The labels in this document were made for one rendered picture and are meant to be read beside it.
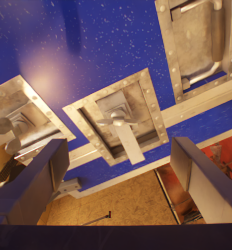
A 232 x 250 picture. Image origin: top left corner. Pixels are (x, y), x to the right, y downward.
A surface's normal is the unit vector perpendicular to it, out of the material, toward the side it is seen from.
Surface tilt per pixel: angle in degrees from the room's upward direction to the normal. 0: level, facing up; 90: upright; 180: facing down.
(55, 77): 90
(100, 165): 90
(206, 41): 90
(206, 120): 90
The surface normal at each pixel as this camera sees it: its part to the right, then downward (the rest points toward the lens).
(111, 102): -0.01, 0.25
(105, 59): 0.22, 0.67
